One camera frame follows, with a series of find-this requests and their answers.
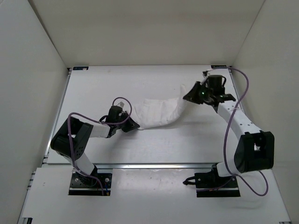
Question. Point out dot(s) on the dark corner label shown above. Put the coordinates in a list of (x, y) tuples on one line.
[(218, 66), (80, 68)]

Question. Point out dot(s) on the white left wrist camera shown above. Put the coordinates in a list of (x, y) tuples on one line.
[(120, 104)]

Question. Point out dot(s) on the white pleated skirt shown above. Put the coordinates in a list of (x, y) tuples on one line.
[(152, 113)]

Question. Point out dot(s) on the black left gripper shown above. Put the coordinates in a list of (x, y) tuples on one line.
[(131, 125)]

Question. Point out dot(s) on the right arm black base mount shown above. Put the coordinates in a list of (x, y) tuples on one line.
[(210, 185)]

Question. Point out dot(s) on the aluminium table edge rail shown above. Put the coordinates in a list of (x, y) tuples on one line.
[(154, 165)]

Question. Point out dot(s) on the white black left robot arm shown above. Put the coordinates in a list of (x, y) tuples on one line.
[(71, 139)]

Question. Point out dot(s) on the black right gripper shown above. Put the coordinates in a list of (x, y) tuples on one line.
[(191, 96)]

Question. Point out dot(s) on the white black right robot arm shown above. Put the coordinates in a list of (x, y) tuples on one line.
[(255, 148)]

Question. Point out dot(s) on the left dark corner label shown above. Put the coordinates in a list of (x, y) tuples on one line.
[(80, 68)]

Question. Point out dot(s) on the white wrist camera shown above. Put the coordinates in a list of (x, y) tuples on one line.
[(205, 74), (120, 104)]

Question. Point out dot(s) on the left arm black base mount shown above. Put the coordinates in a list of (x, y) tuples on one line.
[(85, 186)]

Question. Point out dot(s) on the right dark corner label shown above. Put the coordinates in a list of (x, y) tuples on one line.
[(218, 66)]

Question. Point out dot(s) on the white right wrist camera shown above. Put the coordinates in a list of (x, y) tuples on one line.
[(205, 74)]

